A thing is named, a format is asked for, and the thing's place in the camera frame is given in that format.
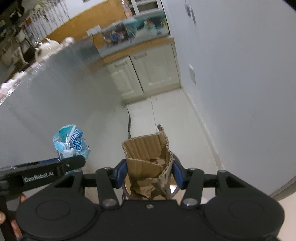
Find white wall switch plate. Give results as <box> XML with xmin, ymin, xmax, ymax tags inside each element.
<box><xmin>188</xmin><ymin>64</ymin><xmax>196</xmax><ymax>84</ymax></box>

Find black floor cable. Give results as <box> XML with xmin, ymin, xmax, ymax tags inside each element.
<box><xmin>125</xmin><ymin>105</ymin><xmax>133</xmax><ymax>140</ymax></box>

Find blue white wrapper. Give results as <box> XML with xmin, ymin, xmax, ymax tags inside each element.
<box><xmin>52</xmin><ymin>125</ymin><xmax>91</xmax><ymax>160</ymax></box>

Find white cat-shaped ceramic pot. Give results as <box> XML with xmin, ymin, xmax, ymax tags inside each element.
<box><xmin>35</xmin><ymin>38</ymin><xmax>62</xmax><ymax>62</ymax></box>

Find brown round trash bin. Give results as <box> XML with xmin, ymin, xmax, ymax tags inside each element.
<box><xmin>125</xmin><ymin>151</ymin><xmax>179</xmax><ymax>200</ymax></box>

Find person's left hand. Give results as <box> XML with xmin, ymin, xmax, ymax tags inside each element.
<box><xmin>0</xmin><ymin>194</ymin><xmax>26</xmax><ymax>237</ymax></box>

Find torn brown cardboard piece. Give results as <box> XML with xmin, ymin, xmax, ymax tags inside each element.
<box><xmin>122</xmin><ymin>125</ymin><xmax>173</xmax><ymax>200</ymax></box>

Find glass fish tank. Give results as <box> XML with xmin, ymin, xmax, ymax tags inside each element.
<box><xmin>98</xmin><ymin>11</ymin><xmax>170</xmax><ymax>47</ymax></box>

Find cream lower cabinet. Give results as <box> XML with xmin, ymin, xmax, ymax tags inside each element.
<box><xmin>106</xmin><ymin>43</ymin><xmax>181</xmax><ymax>103</ymax></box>

